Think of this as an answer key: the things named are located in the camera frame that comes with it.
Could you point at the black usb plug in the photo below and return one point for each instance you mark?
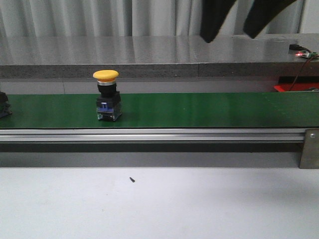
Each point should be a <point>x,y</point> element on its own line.
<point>295,48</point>

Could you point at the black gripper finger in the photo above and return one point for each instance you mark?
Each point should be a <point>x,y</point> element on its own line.
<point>261,13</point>
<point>214,13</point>

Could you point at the grey stone shelf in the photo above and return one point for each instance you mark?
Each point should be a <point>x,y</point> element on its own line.
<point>156,56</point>

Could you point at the yellow mushroom push button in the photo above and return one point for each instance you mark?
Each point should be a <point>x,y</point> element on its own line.
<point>108,104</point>

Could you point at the green conveyor belt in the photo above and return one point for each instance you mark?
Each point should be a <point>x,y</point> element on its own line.
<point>168,110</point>

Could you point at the grey curtain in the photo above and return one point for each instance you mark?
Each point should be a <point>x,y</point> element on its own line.
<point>36,18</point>

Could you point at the small green circuit board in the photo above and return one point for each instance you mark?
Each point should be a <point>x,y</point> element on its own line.
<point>307,54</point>

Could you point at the aluminium conveyor rail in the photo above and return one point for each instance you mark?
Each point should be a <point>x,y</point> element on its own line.
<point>152,134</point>

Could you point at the steel conveyor bracket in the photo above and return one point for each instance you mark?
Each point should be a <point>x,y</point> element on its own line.
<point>310,152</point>

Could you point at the red plastic tray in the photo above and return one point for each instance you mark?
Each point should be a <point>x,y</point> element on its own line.
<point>302,87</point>

